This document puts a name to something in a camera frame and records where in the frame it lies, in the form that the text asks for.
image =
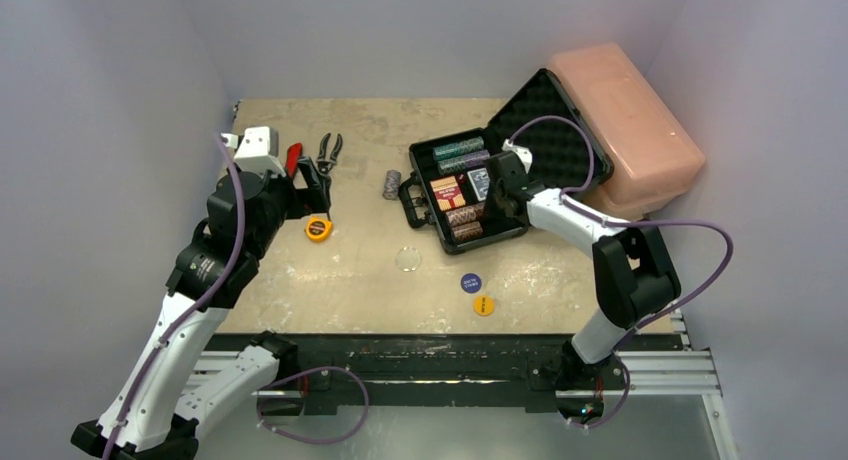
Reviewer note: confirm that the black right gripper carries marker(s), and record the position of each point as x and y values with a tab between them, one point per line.
500	184

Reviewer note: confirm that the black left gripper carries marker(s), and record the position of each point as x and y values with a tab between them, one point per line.
316	200

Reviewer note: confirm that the blue playing card deck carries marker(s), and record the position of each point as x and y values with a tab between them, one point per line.
480	182

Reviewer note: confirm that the brown poker chip stack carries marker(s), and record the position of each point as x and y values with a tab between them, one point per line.
466	232

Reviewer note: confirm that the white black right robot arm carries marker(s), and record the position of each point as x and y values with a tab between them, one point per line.
634	276

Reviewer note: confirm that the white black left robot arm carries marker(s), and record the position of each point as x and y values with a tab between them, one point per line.
151	417

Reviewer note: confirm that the yellow tape measure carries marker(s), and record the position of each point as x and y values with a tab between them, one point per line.
319	226

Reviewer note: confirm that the black grey pliers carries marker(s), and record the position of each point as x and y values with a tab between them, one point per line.
329	150

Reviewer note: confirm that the orange poker chip row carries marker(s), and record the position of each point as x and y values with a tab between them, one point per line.
465	215

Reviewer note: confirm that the red playing card deck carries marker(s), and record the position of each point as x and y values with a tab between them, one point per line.
448	193

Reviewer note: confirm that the purple poker chip row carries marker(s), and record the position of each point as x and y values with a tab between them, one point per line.
463	162

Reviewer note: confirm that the black foam-lined poker case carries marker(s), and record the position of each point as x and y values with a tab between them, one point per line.
564	152

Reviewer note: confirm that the green poker chip row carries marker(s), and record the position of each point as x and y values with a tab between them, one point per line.
458	149

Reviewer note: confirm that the blue grey poker chip stack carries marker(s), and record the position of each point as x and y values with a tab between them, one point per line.
391	185

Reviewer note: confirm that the blue small blind button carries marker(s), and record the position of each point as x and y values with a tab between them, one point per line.
471	283

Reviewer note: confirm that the yellow big blind button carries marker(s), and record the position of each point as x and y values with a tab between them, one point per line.
484	305

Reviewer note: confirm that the clear round dealer button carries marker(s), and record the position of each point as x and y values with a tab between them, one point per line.
408	259

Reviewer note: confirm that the pink translucent plastic box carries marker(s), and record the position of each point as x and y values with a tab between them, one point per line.
654	159

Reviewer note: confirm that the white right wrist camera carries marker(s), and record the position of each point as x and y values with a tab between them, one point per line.
524	154

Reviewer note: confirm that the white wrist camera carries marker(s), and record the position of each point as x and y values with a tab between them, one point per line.
524	154
256	151

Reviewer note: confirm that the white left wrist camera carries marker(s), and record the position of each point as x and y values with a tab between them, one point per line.
256	151

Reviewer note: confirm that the black metal base frame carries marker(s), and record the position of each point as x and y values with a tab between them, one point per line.
487	370

